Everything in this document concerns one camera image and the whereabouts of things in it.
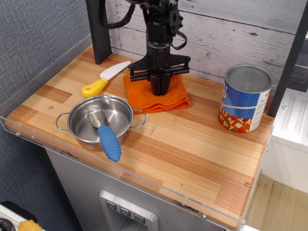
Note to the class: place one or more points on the white ridged appliance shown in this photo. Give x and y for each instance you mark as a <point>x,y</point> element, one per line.
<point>286,156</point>

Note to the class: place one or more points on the dark vertical post right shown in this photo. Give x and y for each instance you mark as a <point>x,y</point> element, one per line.
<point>290,63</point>

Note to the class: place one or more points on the dark vertical post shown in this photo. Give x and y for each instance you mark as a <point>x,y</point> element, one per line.
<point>99,33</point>
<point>290,63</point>

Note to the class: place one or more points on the orange cloth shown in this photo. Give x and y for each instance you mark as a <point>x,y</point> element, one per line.
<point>141,97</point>

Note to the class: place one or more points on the blue handled fork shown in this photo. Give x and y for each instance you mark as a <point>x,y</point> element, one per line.
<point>109,142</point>

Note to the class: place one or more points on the silver dispenser panel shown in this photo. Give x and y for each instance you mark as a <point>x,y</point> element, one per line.
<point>123,215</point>

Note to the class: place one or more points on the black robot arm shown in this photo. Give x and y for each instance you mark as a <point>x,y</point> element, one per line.
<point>163,22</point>

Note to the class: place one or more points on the small steel pot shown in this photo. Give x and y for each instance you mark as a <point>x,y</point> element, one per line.
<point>108,111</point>

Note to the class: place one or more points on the dark vertical post left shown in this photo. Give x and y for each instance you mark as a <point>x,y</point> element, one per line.
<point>99,33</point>

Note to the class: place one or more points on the yellow object at corner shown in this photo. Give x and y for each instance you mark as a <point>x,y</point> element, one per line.
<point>29,225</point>

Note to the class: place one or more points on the yellow handled toy knife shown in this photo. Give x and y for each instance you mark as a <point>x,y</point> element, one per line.
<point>96,87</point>

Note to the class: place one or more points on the blue soup can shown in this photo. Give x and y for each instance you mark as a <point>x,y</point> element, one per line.
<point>245,94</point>

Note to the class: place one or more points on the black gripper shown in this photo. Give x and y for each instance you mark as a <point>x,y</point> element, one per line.
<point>158,62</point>

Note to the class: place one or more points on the clear acrylic guard rail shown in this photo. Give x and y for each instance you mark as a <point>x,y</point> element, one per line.
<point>182,165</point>

